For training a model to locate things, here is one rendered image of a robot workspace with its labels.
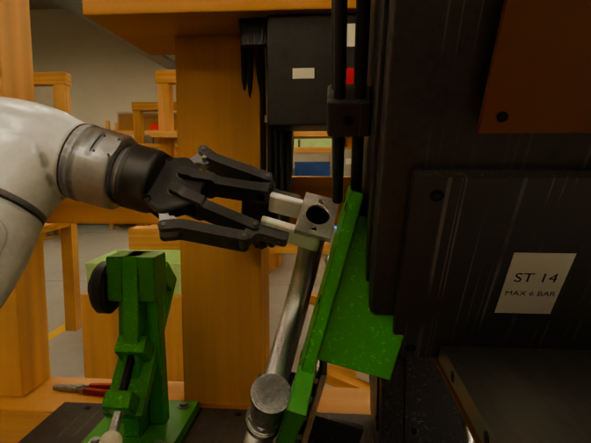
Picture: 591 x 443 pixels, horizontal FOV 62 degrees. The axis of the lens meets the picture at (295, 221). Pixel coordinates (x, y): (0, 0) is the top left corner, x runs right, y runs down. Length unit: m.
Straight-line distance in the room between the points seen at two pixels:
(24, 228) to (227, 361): 0.43
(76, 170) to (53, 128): 0.05
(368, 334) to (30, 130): 0.41
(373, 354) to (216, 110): 0.50
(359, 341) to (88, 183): 0.33
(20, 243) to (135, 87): 10.84
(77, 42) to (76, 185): 11.50
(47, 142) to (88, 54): 11.33
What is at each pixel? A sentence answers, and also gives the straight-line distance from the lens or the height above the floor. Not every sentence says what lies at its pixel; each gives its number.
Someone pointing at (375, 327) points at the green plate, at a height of 1.15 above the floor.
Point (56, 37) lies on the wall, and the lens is 12.31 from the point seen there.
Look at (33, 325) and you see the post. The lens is 1.05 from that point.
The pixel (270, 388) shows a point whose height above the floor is 1.09.
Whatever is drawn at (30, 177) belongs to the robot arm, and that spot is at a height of 1.28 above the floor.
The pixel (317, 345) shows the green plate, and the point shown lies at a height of 1.13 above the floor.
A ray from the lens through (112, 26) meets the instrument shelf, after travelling 0.84.
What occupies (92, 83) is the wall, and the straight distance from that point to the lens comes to 11.79.
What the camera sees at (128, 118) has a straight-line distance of 11.36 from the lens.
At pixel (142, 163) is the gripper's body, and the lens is 0.57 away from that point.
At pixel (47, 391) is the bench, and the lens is 1.07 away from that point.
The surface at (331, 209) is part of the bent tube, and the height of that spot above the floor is 1.25.
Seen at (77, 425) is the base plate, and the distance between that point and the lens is 0.88.
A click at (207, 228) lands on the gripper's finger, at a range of 0.53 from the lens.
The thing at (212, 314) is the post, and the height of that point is 1.04.
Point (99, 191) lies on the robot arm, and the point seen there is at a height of 1.27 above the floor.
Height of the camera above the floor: 1.29
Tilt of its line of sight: 6 degrees down
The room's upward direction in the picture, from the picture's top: straight up
